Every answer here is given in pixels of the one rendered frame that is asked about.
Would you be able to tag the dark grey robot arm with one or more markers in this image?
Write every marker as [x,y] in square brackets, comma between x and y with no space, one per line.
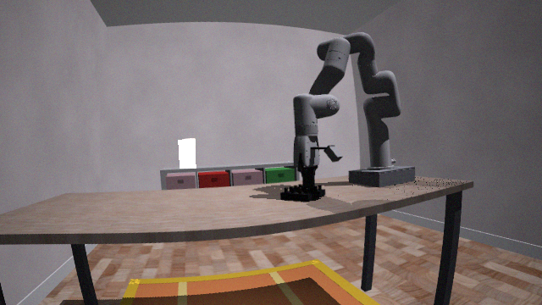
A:
[308,106]

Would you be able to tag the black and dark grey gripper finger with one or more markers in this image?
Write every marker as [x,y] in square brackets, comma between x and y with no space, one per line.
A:
[305,174]
[312,172]

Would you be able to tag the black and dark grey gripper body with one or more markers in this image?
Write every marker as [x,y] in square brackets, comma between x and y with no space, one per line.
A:
[302,144]

